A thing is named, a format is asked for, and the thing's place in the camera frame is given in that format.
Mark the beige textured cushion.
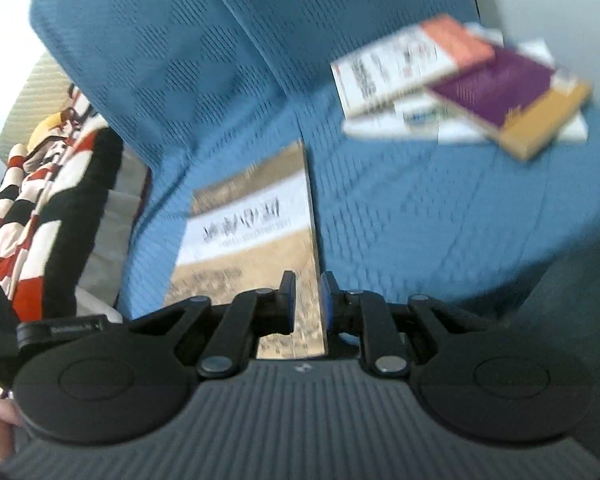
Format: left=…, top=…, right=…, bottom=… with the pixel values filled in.
left=0, top=52, right=76, bottom=161

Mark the white and orange book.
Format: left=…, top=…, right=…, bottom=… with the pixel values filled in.
left=330, top=14, right=496, bottom=121

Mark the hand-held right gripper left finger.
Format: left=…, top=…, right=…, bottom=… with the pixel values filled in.
left=125, top=270, right=297, bottom=378

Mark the purple cover book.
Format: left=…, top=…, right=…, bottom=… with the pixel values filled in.
left=425, top=45, right=593, bottom=161

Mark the yellow plush toy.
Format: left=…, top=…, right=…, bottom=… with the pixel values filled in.
left=27, top=112, right=73, bottom=153

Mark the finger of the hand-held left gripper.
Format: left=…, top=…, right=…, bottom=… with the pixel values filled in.
left=16, top=314, right=110, bottom=348

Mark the blue quilted sofa cover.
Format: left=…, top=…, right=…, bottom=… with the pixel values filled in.
left=29, top=0, right=600, bottom=356

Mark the red white black striped garment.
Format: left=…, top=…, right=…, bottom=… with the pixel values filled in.
left=0, top=85, right=126, bottom=323

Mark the person's left hand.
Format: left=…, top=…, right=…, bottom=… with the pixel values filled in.
left=0, top=397, right=23, bottom=463

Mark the tan cover book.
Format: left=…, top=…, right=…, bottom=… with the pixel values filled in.
left=162, top=140, right=331, bottom=361

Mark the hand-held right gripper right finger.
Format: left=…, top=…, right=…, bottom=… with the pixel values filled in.
left=319, top=270, right=486, bottom=380

